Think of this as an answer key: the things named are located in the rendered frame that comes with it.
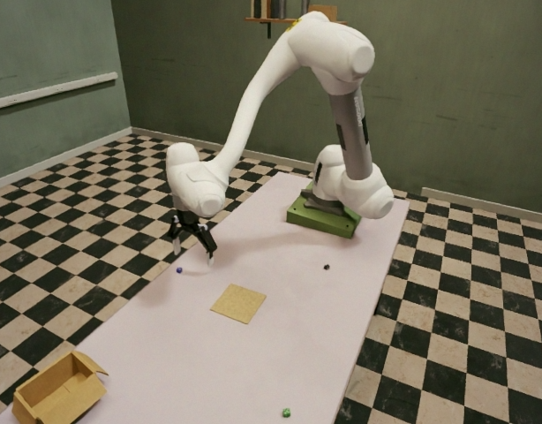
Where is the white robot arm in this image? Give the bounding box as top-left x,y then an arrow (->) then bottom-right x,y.
166,11 -> 394,220

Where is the tan square mat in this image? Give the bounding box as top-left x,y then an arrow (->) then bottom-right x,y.
209,284 -> 267,325

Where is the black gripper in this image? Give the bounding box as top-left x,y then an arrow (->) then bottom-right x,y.
167,209 -> 218,267

